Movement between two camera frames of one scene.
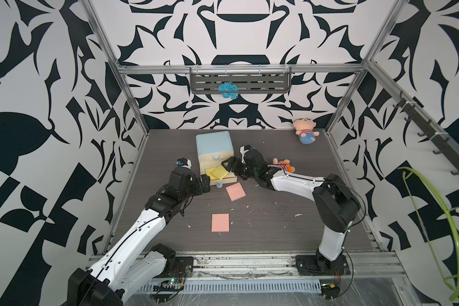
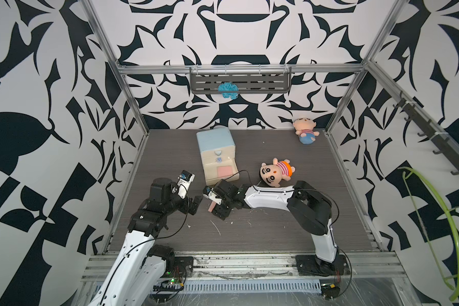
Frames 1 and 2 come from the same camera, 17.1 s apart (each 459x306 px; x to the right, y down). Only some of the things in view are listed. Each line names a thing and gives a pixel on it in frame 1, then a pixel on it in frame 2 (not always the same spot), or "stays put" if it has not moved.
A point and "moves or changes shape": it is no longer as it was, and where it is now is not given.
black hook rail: (438, 137) stays put
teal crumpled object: (229, 90) stays put
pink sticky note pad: (236, 191) moves or changes shape
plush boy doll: (304, 127) stays put
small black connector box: (329, 291) stays put
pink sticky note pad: (220, 222) → (211, 206)
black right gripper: (234, 167) → (218, 211)
